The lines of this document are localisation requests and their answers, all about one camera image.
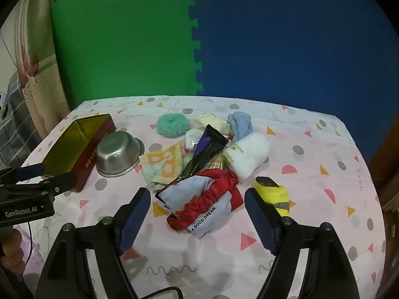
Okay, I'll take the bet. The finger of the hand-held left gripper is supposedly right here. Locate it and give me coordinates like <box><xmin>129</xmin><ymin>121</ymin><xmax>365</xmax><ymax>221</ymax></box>
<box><xmin>0</xmin><ymin>172</ymin><xmax>78</xmax><ymax>197</ymax></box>
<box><xmin>0</xmin><ymin>163</ymin><xmax>46</xmax><ymax>185</ymax></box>

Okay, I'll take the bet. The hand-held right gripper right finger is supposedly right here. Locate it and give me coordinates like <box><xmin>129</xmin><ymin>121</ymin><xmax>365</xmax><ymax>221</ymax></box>
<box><xmin>244</xmin><ymin>188</ymin><xmax>357</xmax><ymax>299</ymax></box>

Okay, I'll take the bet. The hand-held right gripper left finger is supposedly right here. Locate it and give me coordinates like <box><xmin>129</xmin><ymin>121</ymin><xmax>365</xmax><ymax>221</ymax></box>
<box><xmin>37</xmin><ymin>187</ymin><xmax>152</xmax><ymax>299</ymax></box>

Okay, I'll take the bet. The red metal tin box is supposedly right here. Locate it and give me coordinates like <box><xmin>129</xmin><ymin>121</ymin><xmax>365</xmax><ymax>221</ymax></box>
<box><xmin>40</xmin><ymin>114</ymin><xmax>116</xmax><ymax>193</ymax></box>

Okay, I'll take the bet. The red and grey cloth pouch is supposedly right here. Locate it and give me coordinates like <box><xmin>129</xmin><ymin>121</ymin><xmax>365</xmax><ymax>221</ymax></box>
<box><xmin>155</xmin><ymin>168</ymin><xmax>244</xmax><ymax>240</ymax></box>

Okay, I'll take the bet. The clear packet of bamboo sticks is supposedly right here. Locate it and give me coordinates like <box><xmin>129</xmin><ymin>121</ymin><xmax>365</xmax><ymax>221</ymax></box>
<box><xmin>199</xmin><ymin>152</ymin><xmax>230</xmax><ymax>175</ymax></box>

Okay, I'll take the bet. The cream satin scrunchie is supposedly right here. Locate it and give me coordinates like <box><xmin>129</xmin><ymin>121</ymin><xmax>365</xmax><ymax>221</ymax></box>
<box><xmin>195</xmin><ymin>113</ymin><xmax>231</xmax><ymax>137</ymax></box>

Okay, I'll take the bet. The person's left hand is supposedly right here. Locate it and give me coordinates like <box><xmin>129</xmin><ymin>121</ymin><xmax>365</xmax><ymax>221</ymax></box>
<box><xmin>0</xmin><ymin>227</ymin><xmax>27</xmax><ymax>276</ymax></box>

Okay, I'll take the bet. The yellow reflective band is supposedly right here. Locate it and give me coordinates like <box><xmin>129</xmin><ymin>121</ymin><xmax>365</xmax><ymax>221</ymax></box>
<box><xmin>255</xmin><ymin>176</ymin><xmax>291</xmax><ymax>218</ymax></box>

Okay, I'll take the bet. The plaid blanket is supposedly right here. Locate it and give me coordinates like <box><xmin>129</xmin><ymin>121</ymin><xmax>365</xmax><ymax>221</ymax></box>
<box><xmin>0</xmin><ymin>72</ymin><xmax>41</xmax><ymax>167</ymax></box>

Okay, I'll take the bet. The steel bowl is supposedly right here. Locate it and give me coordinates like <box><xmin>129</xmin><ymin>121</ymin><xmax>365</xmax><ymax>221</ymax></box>
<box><xmin>96</xmin><ymin>131</ymin><xmax>145</xmax><ymax>179</ymax></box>

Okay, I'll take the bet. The orange and green dotted towel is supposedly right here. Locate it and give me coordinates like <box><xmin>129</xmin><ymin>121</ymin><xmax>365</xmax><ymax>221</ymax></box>
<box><xmin>139</xmin><ymin>140</ymin><xmax>194</xmax><ymax>192</ymax></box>

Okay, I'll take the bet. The white rolled towel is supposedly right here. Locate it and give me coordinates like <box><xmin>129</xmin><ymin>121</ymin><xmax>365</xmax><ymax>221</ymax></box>
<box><xmin>222</xmin><ymin>132</ymin><xmax>270</xmax><ymax>184</ymax></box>

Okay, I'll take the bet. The pink patterned tablecloth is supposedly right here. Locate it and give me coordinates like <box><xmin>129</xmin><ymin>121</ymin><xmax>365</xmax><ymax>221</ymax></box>
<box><xmin>19</xmin><ymin>95</ymin><xmax>387</xmax><ymax>299</ymax></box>

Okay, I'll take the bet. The black and purple packet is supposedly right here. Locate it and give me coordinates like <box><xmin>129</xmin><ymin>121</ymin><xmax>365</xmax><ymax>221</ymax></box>
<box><xmin>179</xmin><ymin>124</ymin><xmax>229</xmax><ymax>183</ymax></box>

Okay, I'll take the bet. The blue fluffy towel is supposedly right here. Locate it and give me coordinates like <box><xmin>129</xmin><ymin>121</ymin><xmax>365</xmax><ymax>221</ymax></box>
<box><xmin>227</xmin><ymin>111</ymin><xmax>253</xmax><ymax>142</ymax></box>

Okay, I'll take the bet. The green fluffy scrunchie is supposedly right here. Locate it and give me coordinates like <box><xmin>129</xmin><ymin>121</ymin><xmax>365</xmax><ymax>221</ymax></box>
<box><xmin>156</xmin><ymin>114</ymin><xmax>188</xmax><ymax>138</ymax></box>

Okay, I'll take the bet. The orange foam mat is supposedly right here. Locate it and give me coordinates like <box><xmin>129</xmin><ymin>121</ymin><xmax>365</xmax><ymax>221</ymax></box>
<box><xmin>369</xmin><ymin>128</ymin><xmax>399</xmax><ymax>215</ymax></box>

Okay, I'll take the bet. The green foam mat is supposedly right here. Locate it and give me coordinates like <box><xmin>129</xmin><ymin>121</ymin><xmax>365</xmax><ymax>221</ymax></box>
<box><xmin>50</xmin><ymin>0</ymin><xmax>203</xmax><ymax>109</ymax></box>

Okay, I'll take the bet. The blue foam mat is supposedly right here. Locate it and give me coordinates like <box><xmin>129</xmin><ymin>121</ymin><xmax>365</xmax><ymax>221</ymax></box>
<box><xmin>184</xmin><ymin>0</ymin><xmax>399</xmax><ymax>162</ymax></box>

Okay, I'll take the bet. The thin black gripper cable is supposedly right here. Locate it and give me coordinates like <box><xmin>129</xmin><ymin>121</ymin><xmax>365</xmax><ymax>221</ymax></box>
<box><xmin>19</xmin><ymin>221</ymin><xmax>33</xmax><ymax>276</ymax></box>

